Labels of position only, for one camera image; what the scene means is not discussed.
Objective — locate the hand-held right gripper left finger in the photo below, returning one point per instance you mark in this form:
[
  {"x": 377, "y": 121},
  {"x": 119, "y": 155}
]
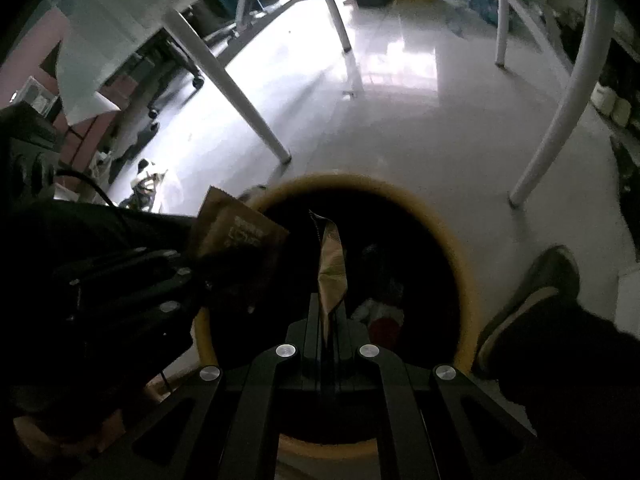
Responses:
[{"x": 314, "y": 340}]

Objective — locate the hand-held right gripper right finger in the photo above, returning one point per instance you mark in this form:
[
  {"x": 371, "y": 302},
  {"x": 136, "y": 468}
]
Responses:
[{"x": 341, "y": 345}]

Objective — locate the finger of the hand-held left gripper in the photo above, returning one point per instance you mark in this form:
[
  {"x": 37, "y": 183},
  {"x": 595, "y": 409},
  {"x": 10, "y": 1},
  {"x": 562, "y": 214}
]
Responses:
[
  {"x": 150, "y": 305},
  {"x": 130, "y": 265}
]

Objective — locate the gold foil wrapper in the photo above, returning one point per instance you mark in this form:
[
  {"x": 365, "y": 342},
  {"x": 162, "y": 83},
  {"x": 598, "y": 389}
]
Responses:
[{"x": 330, "y": 270}]

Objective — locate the brown paper packet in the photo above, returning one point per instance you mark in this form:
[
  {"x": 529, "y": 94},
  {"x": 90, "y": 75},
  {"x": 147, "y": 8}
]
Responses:
[{"x": 235, "y": 240}]

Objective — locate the yellow round bin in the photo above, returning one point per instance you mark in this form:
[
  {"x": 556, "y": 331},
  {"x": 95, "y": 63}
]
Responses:
[{"x": 430, "y": 240}]

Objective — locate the person's left forearm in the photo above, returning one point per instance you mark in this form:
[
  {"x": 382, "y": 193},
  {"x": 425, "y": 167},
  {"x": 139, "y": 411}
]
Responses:
[{"x": 60, "y": 440}]

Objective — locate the red wrapper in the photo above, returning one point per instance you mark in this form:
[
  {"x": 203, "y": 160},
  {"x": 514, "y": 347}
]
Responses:
[{"x": 387, "y": 335}]

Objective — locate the white plastic wrapper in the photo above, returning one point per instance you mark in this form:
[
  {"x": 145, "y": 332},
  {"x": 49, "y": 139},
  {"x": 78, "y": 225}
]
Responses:
[{"x": 380, "y": 300}]

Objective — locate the white framed panel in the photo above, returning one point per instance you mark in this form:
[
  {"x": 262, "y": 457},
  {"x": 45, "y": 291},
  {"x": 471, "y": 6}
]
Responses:
[{"x": 35, "y": 97}]

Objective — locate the person's left shoe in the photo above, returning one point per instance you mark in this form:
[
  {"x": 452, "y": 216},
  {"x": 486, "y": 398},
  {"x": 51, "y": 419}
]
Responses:
[{"x": 254, "y": 192}]

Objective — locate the person's shoe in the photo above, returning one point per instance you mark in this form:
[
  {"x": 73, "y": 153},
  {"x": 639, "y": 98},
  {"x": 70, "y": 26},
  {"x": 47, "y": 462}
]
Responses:
[
  {"x": 254, "y": 192},
  {"x": 530, "y": 305}
]

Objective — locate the black office chair base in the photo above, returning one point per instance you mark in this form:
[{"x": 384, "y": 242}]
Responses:
[{"x": 170, "y": 75}]

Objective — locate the person's right shoe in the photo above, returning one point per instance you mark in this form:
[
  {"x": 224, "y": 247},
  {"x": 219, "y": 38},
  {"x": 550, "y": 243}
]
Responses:
[{"x": 530, "y": 305}]

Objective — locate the white table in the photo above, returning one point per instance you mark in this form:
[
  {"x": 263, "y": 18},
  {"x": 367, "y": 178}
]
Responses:
[{"x": 240, "y": 105}]

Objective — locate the floor socket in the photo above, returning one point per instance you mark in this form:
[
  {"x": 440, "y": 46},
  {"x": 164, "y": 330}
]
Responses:
[{"x": 348, "y": 94}]

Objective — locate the black bag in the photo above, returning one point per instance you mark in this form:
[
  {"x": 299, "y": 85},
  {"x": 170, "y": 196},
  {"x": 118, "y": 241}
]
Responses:
[{"x": 627, "y": 185}]

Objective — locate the white shoe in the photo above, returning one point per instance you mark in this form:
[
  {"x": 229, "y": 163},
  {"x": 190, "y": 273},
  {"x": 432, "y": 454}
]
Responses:
[
  {"x": 622, "y": 112},
  {"x": 602, "y": 97}
]

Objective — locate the dark clutter shelf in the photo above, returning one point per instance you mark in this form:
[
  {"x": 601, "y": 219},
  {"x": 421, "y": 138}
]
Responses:
[{"x": 625, "y": 35}]

